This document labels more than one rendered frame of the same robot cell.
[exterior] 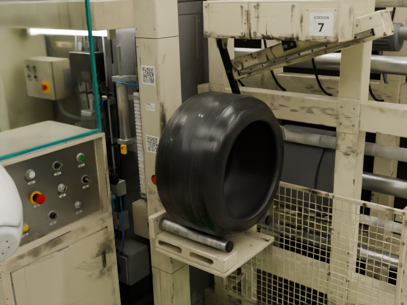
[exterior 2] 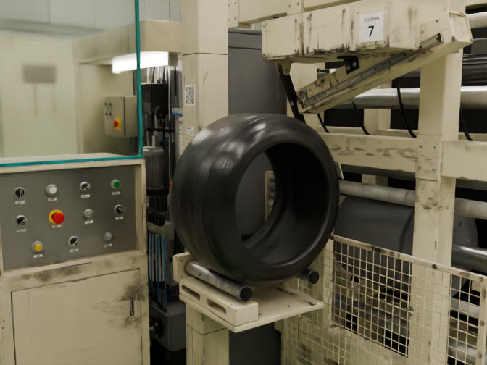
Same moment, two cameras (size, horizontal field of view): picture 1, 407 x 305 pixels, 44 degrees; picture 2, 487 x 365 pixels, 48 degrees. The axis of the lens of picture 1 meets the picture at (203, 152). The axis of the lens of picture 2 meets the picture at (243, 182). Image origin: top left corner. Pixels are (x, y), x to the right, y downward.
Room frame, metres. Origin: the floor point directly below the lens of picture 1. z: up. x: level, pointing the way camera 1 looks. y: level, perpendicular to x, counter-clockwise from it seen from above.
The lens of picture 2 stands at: (0.15, -0.51, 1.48)
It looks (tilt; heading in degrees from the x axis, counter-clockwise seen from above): 8 degrees down; 16
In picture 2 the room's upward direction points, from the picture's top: straight up
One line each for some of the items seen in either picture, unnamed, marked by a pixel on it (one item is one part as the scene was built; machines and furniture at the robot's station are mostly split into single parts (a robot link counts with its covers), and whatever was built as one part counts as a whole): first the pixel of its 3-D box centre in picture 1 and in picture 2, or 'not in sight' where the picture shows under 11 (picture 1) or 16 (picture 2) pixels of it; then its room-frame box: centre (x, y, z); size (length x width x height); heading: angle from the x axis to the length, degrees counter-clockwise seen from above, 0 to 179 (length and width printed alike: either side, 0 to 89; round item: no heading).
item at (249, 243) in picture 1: (215, 243); (249, 300); (1.90, -0.04, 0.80); 0.37 x 0.36 x 0.02; 141
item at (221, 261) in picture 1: (194, 249); (216, 298); (1.80, 0.05, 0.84); 0.36 x 0.09 x 0.06; 51
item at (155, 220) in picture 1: (183, 211); (222, 260); (2.02, 0.10, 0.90); 0.40 x 0.03 x 0.10; 141
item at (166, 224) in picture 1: (194, 234); (217, 279); (1.79, 0.04, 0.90); 0.35 x 0.05 x 0.05; 51
